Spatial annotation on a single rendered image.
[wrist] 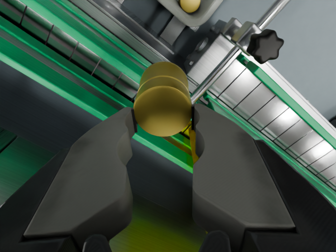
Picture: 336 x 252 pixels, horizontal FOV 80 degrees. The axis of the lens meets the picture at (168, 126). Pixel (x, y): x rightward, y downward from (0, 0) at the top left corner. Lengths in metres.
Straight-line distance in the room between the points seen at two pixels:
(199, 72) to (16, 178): 0.28
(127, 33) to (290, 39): 0.34
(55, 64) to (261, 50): 0.27
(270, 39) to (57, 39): 0.29
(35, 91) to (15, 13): 0.14
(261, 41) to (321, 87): 0.41
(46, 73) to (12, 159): 0.11
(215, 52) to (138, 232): 0.28
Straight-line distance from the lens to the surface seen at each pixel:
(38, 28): 0.38
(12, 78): 0.48
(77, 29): 0.26
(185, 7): 0.39
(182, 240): 0.37
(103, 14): 0.34
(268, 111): 0.41
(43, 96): 0.47
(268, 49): 0.22
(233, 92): 0.37
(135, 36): 0.33
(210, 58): 0.33
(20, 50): 0.33
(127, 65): 0.25
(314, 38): 0.55
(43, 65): 0.32
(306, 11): 0.53
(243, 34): 0.25
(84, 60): 0.36
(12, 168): 0.30
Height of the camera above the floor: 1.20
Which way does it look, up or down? 58 degrees down
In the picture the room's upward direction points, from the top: 180 degrees counter-clockwise
